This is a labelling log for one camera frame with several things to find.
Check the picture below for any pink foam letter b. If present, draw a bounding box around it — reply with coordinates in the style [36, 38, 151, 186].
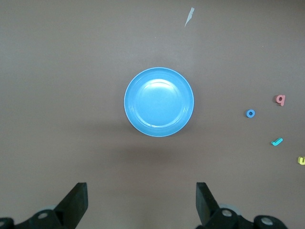
[273, 94, 286, 107]

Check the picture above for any blue plate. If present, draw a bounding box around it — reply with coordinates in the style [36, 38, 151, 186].
[123, 67, 195, 138]

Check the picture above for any brown table cover sheet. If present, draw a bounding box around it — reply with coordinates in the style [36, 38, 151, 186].
[0, 0, 305, 229]

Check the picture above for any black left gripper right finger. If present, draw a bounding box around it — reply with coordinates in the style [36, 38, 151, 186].
[195, 182, 289, 229]

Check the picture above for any white tape scrap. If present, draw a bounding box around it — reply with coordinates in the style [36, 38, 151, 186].
[184, 7, 196, 28]

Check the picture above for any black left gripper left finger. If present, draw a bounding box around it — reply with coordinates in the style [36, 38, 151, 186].
[0, 182, 89, 229]

